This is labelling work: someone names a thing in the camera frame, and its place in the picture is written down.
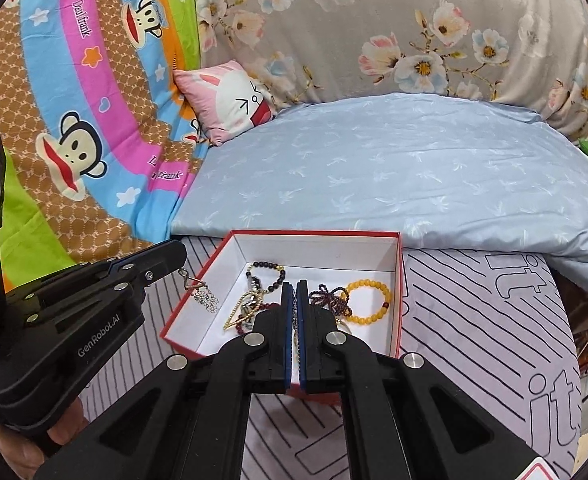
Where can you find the colourful cartoon monkey blanket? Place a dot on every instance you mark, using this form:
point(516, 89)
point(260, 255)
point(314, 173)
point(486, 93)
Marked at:
point(74, 85)

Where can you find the pink bunny pillow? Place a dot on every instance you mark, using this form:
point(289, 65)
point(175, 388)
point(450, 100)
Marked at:
point(224, 95)

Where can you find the person's left hand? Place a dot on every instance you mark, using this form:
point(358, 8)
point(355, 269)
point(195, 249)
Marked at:
point(64, 425)

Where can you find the light blue quilt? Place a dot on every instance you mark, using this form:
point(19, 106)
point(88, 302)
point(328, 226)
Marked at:
point(398, 175)

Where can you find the red cardboard box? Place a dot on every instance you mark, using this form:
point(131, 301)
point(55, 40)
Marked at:
point(324, 255)

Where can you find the brown cardboard box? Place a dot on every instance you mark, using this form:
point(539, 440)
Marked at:
point(581, 305)

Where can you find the grey floral blanket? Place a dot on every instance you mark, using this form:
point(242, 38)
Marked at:
point(373, 10)

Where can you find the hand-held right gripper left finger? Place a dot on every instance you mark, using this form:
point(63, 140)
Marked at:
point(287, 340)

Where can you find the beige bed frame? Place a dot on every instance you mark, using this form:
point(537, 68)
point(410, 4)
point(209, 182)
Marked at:
point(583, 455)

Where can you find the grey striped bed sheet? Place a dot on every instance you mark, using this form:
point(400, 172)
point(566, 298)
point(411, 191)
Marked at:
point(473, 335)

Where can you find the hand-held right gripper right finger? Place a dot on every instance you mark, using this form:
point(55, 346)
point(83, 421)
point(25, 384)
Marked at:
point(301, 360)

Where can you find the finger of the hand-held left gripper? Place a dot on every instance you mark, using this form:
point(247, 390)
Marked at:
point(124, 295)
point(139, 257)

